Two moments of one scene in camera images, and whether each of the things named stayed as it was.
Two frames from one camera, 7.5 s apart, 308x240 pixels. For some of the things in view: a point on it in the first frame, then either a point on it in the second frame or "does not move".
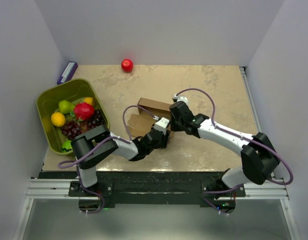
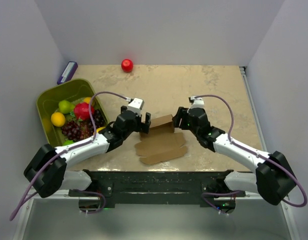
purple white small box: (68, 73) does not move
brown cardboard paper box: (142, 123) -> (161, 143)
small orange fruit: (88, 100) does not move
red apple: (127, 65) does not move
